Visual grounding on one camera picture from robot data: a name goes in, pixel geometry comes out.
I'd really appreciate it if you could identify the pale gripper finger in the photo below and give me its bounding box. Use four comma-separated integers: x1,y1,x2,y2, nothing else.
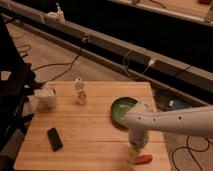
127,147,140,165

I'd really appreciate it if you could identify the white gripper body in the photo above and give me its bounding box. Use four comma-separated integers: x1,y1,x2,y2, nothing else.
129,130,148,148

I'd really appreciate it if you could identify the red pepper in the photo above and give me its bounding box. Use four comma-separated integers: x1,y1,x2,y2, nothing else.
134,154,153,165

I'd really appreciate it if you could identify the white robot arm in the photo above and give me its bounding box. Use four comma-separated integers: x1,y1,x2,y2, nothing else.
122,102,213,149

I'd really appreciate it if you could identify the green bowl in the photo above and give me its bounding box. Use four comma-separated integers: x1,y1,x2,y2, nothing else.
110,97,137,130

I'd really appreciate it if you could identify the blue power box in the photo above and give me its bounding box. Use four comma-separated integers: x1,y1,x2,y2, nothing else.
169,99,189,110

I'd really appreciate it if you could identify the clear plastic bottle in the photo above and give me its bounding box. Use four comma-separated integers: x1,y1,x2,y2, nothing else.
75,77,86,105

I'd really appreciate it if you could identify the black phone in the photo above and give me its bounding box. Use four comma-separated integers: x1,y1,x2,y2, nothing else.
47,128,63,151

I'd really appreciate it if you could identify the white cup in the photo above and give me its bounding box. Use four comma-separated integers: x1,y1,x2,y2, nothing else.
34,88,57,109

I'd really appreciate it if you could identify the grey metal rail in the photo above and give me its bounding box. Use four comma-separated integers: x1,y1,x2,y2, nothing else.
0,0,213,105

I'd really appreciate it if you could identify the black floor cable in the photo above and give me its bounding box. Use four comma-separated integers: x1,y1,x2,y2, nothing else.
32,36,88,83

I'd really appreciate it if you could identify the white clamp on rail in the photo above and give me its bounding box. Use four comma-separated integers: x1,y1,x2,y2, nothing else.
45,4,65,23

